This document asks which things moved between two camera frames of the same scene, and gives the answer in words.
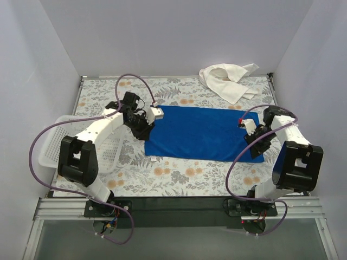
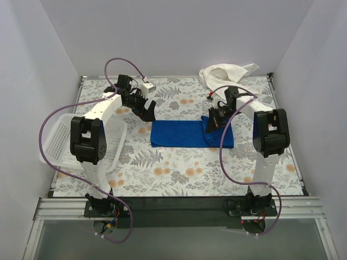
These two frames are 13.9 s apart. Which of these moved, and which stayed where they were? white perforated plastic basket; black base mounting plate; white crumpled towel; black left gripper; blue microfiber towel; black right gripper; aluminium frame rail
Moved: black right gripper; black left gripper; blue microfiber towel
Stayed: black base mounting plate; white perforated plastic basket; aluminium frame rail; white crumpled towel
